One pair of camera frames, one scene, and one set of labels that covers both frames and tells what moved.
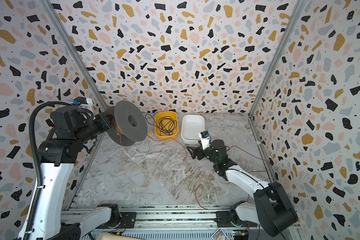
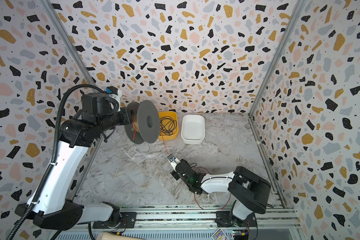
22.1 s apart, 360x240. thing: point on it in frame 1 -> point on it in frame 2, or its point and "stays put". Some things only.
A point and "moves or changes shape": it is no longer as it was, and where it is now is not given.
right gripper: (200, 153) -> (178, 167)
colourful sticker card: (219, 235) stays put
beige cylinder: (108, 236) stays put
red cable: (199, 185) -> (134, 109)
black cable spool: (127, 122) moves or changes shape
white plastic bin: (191, 125) stays put
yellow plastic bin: (166, 124) stays put
